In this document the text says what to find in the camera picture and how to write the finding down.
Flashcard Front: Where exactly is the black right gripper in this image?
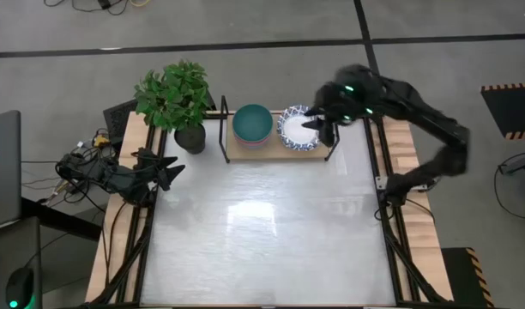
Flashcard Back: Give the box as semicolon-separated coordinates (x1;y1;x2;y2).
301;92;359;147

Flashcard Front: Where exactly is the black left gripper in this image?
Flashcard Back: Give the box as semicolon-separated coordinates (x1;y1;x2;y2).
133;147;187;192

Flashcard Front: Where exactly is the teal plastic bowl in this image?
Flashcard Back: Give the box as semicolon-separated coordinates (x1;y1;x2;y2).
232;103;275;145

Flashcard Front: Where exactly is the pink plastic bowl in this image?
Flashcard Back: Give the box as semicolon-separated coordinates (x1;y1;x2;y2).
233;130;273;150

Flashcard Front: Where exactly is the black plant pot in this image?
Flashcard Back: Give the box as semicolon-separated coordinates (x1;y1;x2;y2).
173;122;207;155

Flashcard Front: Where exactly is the black perforated box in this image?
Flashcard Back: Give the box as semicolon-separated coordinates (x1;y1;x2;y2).
102;99;138;151

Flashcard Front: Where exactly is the green leafy artificial plant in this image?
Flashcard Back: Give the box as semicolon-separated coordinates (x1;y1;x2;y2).
132;58;212;132

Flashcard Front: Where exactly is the black side desk beam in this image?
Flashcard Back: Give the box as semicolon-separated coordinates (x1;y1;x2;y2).
21;196;104;242

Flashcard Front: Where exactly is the grey laptop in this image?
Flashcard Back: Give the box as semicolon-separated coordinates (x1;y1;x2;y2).
0;110;22;231

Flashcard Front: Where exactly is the dark grey mouse pad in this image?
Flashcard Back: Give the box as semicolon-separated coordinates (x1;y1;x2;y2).
0;216;43;309

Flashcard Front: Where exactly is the black computer mouse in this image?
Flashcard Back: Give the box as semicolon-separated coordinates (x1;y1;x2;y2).
5;265;35;309

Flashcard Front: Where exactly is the black mat with hazard stripes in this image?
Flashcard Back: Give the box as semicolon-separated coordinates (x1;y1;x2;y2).
441;246;495;309
480;82;525;141

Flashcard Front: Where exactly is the wooden shelf with black frame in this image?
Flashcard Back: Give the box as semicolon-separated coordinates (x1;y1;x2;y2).
217;93;343;165

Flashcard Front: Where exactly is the black cable tangle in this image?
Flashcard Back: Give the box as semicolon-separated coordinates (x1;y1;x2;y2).
21;127;123;205

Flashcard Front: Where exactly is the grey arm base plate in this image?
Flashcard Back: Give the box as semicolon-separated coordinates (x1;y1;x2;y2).
375;175;430;191

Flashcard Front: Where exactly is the black aluminium table frame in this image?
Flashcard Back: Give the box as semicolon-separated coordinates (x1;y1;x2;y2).
80;110;450;309

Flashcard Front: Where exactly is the black floor cable loop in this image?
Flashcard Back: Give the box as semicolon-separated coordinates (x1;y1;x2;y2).
493;150;525;220

